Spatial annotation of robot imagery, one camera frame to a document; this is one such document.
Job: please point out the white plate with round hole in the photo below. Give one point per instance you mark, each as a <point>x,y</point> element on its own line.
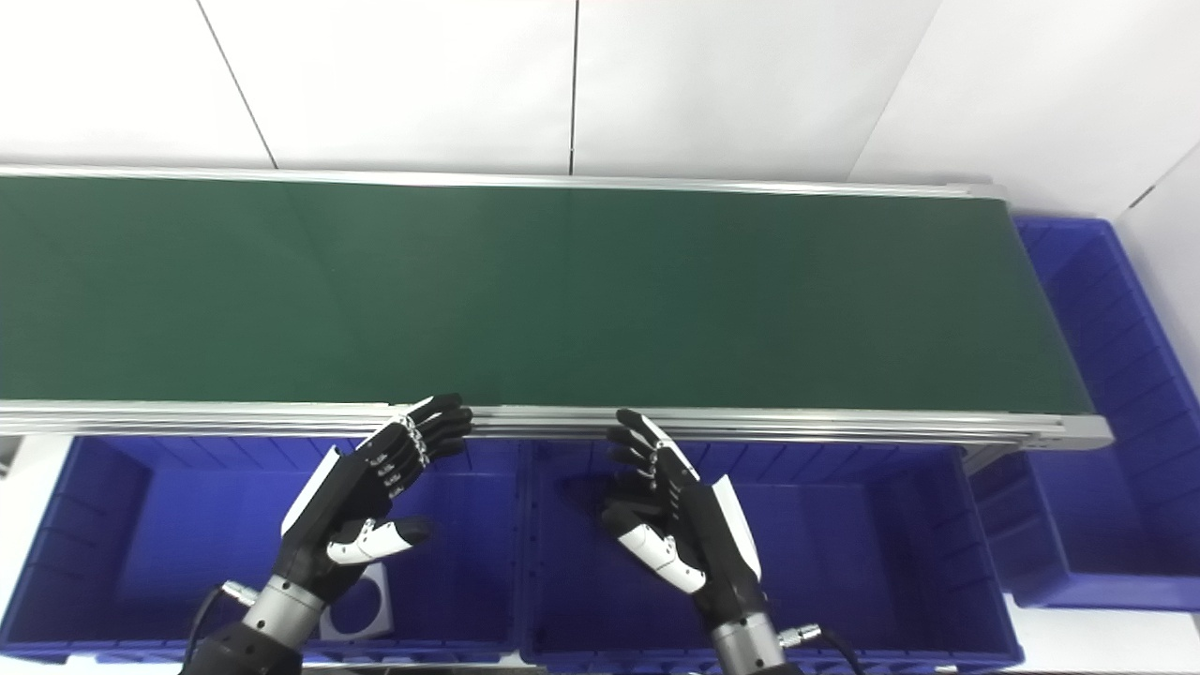
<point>382,609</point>

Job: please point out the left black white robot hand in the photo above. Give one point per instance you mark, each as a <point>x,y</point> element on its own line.
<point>337,506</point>

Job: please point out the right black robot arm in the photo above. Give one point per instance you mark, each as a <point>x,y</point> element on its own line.
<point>745,647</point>

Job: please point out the green conveyor belt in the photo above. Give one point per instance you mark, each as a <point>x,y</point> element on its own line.
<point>562,291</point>
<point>797,427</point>

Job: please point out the blue plastic bin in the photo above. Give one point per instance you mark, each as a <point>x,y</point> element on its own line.
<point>187,534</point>
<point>844,544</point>
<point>1125,469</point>

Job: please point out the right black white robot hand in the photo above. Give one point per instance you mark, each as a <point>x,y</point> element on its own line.
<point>698,534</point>

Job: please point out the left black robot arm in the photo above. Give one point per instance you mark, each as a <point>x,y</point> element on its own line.
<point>267,628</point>

